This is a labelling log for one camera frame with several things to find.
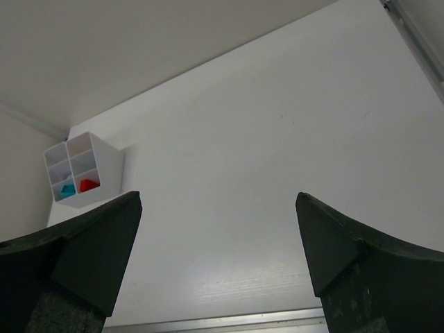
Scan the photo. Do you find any side aluminium rail right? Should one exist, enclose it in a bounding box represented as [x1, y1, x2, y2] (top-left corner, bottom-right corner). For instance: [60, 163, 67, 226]
[380, 1, 443, 103]

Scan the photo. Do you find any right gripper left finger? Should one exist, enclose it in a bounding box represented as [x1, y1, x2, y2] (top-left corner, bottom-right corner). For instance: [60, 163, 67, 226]
[1, 191, 142, 332]

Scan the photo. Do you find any red lego brick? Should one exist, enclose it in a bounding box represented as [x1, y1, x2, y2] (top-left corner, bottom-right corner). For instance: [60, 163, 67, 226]
[79, 179, 100, 193]

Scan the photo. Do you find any teal long lego brick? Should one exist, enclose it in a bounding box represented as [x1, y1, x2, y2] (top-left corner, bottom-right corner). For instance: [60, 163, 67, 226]
[60, 183, 76, 199]

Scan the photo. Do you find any white divided container right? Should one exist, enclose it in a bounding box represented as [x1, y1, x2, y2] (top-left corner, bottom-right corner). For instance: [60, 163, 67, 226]
[66, 132, 124, 208]

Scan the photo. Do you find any side aluminium rail left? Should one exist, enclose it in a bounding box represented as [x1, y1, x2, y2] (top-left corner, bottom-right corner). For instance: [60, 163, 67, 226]
[1, 104, 69, 141]

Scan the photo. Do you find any side aluminium rail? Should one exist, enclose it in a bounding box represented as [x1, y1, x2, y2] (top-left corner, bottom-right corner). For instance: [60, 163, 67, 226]
[1, 104, 69, 141]
[380, 1, 443, 103]

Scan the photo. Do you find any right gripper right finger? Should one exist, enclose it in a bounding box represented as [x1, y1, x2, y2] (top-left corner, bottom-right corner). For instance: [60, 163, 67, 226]
[296, 192, 443, 332]

